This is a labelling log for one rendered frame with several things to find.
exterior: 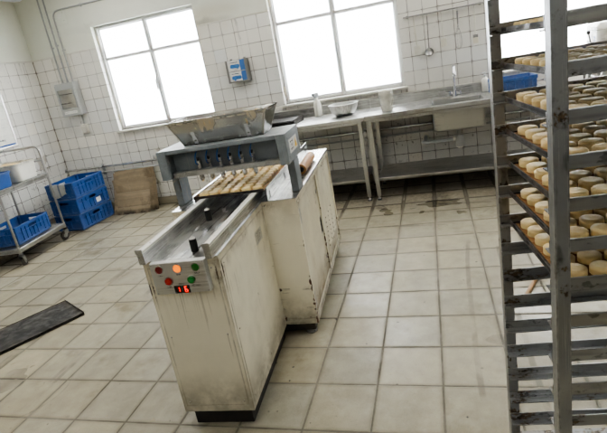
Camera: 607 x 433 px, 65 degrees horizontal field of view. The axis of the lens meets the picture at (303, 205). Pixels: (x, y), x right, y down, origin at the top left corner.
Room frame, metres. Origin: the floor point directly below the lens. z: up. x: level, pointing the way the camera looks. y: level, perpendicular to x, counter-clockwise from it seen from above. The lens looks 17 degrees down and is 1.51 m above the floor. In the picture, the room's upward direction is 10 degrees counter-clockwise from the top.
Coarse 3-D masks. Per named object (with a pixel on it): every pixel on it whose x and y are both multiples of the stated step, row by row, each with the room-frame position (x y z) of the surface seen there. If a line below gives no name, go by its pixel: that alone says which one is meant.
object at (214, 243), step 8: (264, 192) 2.56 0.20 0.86; (248, 200) 2.30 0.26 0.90; (256, 200) 2.40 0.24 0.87; (240, 208) 2.18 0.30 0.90; (248, 208) 2.27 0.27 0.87; (232, 216) 2.07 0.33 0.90; (240, 216) 2.14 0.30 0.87; (224, 224) 1.97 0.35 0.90; (232, 224) 2.02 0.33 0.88; (216, 232) 1.88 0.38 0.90; (224, 232) 1.92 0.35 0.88; (232, 232) 2.00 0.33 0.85; (208, 240) 1.79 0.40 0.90; (216, 240) 1.82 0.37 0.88; (224, 240) 1.90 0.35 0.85; (208, 248) 1.75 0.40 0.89; (216, 248) 1.81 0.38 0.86; (208, 256) 1.75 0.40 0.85
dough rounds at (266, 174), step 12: (252, 168) 2.99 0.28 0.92; (264, 168) 2.91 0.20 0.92; (276, 168) 2.84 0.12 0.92; (228, 180) 2.75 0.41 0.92; (240, 180) 2.72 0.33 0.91; (252, 180) 2.63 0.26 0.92; (264, 180) 2.58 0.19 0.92; (204, 192) 2.56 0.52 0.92; (216, 192) 2.51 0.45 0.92; (228, 192) 2.50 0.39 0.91
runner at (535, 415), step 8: (512, 416) 1.32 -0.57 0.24; (520, 416) 1.31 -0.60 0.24; (528, 416) 1.31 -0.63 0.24; (536, 416) 1.31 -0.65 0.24; (544, 416) 1.30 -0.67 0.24; (552, 416) 1.30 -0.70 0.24; (520, 424) 1.29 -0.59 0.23; (528, 424) 1.29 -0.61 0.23; (536, 424) 1.28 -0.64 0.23; (544, 424) 1.28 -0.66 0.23
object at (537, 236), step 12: (528, 228) 1.20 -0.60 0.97; (540, 228) 1.19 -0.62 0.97; (540, 240) 1.12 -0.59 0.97; (540, 252) 1.09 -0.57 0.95; (576, 252) 1.04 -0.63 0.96; (588, 252) 1.01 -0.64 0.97; (600, 252) 1.00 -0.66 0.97; (576, 264) 0.96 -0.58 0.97; (588, 264) 0.98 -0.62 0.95; (600, 264) 0.94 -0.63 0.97; (576, 276) 0.93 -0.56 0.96
